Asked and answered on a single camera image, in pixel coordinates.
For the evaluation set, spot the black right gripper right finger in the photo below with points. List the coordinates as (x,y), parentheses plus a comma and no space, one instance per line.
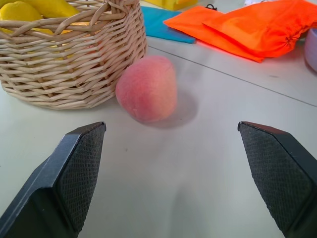
(275,178)

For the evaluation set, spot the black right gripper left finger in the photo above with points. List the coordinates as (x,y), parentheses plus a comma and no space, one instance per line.
(74,183)

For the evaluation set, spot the woven wicker basket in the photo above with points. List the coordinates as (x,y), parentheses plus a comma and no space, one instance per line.
(71,62)

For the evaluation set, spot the pink peach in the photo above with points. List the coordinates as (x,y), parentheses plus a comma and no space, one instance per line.
(146,89)

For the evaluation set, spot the yellow banana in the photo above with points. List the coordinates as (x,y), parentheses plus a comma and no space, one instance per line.
(53,8)

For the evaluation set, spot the blue fabric bag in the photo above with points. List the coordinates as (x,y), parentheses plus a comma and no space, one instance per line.
(162,27)

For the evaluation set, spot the yellow lemon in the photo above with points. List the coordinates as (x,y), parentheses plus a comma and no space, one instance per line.
(18,13)

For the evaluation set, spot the yellow fabric bag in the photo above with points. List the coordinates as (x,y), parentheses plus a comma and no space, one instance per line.
(171,3)

